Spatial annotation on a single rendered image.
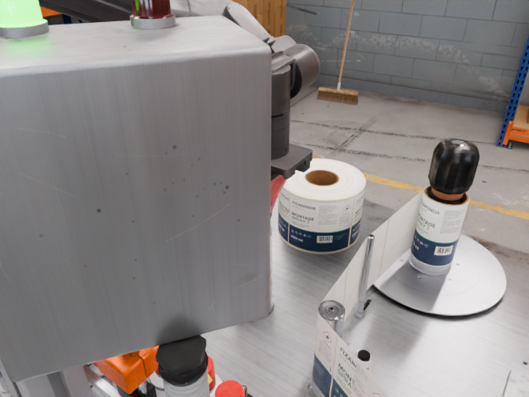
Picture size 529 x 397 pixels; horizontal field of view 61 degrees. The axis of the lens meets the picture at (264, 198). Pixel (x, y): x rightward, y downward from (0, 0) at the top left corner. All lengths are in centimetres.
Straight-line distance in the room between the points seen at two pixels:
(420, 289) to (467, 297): 9
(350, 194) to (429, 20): 386
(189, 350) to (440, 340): 65
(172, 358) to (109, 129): 16
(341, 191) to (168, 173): 78
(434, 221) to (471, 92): 393
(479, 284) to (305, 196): 40
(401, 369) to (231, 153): 66
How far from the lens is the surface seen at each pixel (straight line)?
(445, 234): 96
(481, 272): 107
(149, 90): 22
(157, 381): 61
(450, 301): 98
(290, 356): 83
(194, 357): 31
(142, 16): 28
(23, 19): 28
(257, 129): 24
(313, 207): 97
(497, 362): 92
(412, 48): 483
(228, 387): 54
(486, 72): 478
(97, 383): 74
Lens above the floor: 153
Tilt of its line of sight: 32 degrees down
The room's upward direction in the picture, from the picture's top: straight up
